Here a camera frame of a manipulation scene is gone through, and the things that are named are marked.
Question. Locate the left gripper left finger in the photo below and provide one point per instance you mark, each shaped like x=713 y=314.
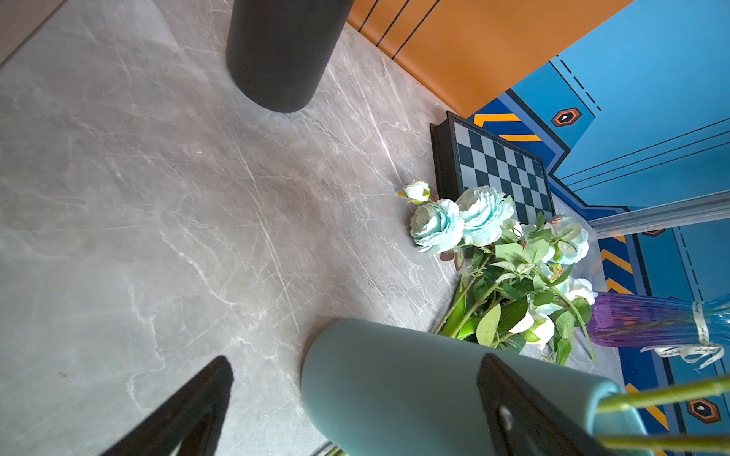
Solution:
x=189 y=422

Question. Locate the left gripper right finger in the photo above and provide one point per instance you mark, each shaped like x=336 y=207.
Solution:
x=522 y=422

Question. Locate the deep pink rose stem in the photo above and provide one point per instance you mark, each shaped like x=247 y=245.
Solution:
x=669 y=395

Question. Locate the bunch of pink flowers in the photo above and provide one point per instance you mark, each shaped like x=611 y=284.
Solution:
x=516 y=288

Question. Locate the teal ceramic vase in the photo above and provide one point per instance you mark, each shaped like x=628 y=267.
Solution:
x=374 y=389

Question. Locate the light pink rose stem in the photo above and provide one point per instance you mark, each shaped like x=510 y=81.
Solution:
x=678 y=443

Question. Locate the black cylindrical vase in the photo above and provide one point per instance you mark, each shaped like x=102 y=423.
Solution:
x=276 y=51

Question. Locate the blue purple glass vase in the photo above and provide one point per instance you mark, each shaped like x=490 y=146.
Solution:
x=697 y=332

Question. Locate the black white chessboard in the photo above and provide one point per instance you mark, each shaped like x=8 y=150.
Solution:
x=467 y=156

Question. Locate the right aluminium corner post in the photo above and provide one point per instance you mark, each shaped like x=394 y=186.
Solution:
x=707 y=208

